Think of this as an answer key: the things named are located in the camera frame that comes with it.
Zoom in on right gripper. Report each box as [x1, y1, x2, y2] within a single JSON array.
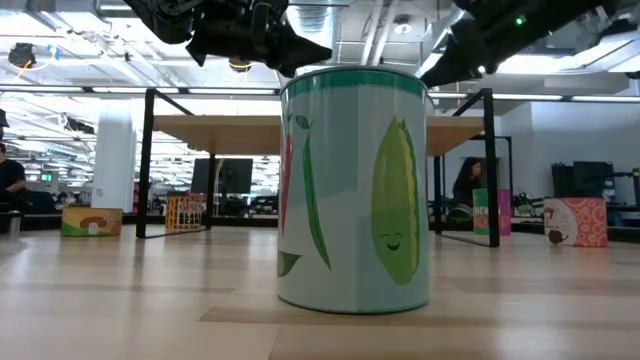
[[420, 0, 606, 89]]

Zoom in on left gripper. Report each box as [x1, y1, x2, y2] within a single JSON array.
[[185, 0, 334, 79]]

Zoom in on vegetable print tall can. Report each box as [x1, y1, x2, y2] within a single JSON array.
[[276, 64, 432, 315]]

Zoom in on blue labelled tin can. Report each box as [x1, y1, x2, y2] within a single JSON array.
[[471, 187, 513, 237]]

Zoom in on pink red-patterned box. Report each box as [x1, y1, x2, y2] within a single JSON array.
[[543, 196, 610, 248]]

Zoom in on mushroom print short can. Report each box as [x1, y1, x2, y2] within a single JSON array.
[[60, 206, 124, 238]]

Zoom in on wooden shelf with black legs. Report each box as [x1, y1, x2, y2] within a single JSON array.
[[135, 87, 501, 249]]

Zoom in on ceiling light strip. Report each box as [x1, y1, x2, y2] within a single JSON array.
[[0, 85, 279, 96], [428, 92, 640, 103]]

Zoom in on person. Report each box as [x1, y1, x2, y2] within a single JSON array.
[[0, 108, 30, 207], [451, 156, 486, 207]]

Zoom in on black monitor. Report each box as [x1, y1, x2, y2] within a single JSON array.
[[190, 157, 255, 197]]

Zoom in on black equipment rack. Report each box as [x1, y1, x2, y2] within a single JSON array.
[[550, 160, 640, 227]]

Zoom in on white pillar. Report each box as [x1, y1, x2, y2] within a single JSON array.
[[90, 115, 138, 215]]

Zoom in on black ceiling device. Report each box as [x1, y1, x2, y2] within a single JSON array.
[[7, 42, 38, 70]]

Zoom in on silver air duct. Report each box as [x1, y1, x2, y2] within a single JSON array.
[[293, 4, 338, 50], [418, 0, 469, 76]]

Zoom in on black ceiling dome camera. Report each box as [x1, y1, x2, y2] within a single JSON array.
[[228, 56, 253, 75]]

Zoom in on black table frame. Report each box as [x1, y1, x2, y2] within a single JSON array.
[[0, 212, 640, 245]]

